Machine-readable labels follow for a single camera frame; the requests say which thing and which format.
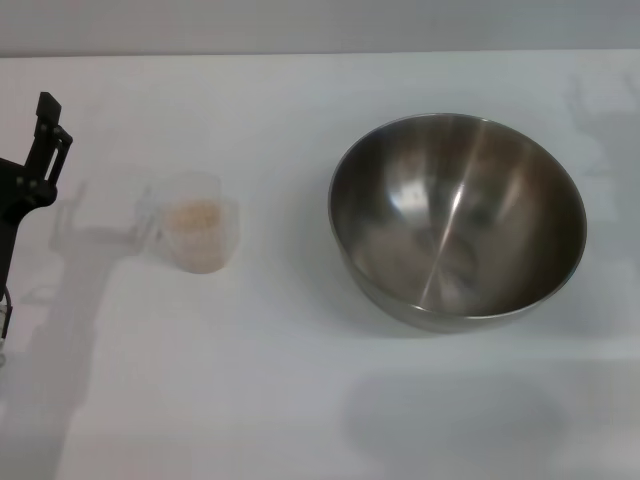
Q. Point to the clear plastic measuring cup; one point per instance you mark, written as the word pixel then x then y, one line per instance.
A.
pixel 200 250

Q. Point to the stainless steel mixing bowl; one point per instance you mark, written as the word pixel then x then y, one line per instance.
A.
pixel 457 225

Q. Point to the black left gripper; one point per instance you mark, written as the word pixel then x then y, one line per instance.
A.
pixel 9 200

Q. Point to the white rice grains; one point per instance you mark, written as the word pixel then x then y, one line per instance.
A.
pixel 192 216

